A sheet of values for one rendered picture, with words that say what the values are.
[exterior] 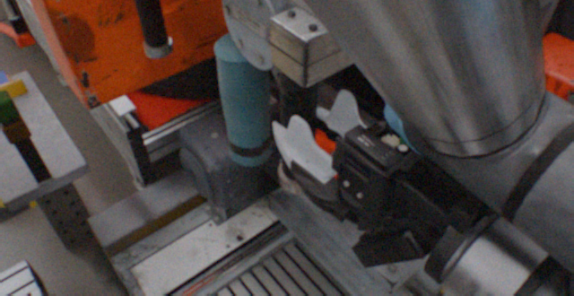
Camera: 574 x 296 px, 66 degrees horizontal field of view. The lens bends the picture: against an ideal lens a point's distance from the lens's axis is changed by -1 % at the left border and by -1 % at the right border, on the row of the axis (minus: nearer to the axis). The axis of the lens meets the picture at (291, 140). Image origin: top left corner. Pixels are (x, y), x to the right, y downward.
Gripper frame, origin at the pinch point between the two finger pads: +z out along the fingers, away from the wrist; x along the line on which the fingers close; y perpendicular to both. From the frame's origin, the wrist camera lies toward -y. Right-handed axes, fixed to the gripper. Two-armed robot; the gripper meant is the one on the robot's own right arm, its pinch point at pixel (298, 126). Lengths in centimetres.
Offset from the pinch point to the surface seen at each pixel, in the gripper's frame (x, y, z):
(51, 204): 25, -63, 70
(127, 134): 2, -50, 67
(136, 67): -2, -25, 56
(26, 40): 5, -74, 179
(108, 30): 1, -15, 56
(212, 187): -6, -50, 38
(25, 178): 26, -38, 55
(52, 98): 8, -83, 144
